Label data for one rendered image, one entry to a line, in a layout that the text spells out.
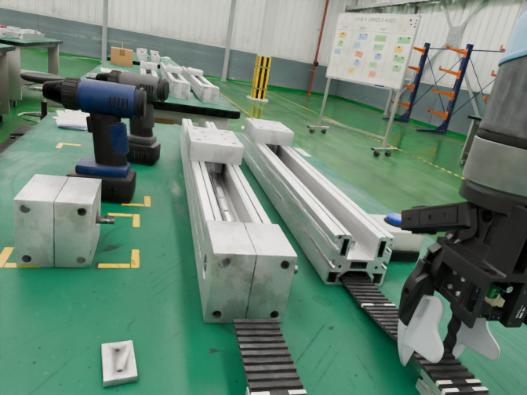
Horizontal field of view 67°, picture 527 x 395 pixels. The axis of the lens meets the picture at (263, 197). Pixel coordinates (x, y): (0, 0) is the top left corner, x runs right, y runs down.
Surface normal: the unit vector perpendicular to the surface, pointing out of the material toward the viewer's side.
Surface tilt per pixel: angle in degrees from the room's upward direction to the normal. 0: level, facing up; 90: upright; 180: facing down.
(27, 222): 90
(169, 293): 0
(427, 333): 80
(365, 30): 90
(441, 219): 89
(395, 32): 90
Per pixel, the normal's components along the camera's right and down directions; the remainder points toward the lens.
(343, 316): 0.17, -0.93
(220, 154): 0.22, 0.36
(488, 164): -0.87, 0.03
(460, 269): -0.96, -0.07
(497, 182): -0.73, 0.11
